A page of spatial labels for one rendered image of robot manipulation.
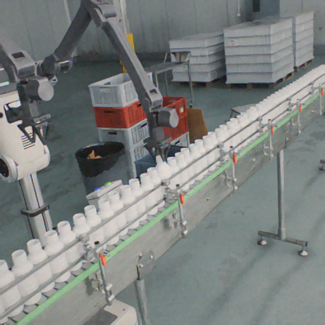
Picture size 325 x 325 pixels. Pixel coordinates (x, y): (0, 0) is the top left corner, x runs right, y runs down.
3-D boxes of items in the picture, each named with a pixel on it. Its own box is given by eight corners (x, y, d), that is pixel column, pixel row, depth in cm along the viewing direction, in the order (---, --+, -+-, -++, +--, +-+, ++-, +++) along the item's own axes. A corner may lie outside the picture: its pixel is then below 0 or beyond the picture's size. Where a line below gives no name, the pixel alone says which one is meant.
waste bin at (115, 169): (113, 229, 356) (99, 162, 332) (78, 219, 382) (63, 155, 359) (145, 206, 388) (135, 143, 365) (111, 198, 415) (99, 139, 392)
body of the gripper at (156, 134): (152, 139, 169) (150, 122, 167) (172, 141, 163) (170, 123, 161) (143, 144, 165) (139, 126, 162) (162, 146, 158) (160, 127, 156)
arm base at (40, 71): (28, 64, 189) (42, 86, 189) (36, 54, 184) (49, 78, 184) (44, 61, 196) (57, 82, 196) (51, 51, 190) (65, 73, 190)
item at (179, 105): (161, 128, 468) (159, 110, 460) (133, 126, 491) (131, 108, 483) (188, 113, 514) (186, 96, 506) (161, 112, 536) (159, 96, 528)
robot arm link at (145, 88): (107, 11, 163) (87, 13, 155) (115, 2, 159) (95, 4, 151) (159, 106, 164) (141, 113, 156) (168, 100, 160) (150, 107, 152)
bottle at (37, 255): (50, 294, 124) (37, 247, 118) (32, 294, 125) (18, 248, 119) (58, 281, 129) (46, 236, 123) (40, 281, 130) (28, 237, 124)
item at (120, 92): (124, 107, 395) (120, 84, 387) (91, 106, 415) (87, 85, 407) (155, 92, 443) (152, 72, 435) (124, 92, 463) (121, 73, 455)
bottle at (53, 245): (48, 281, 130) (36, 237, 124) (60, 270, 135) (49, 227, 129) (63, 285, 127) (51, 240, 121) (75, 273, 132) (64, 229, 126)
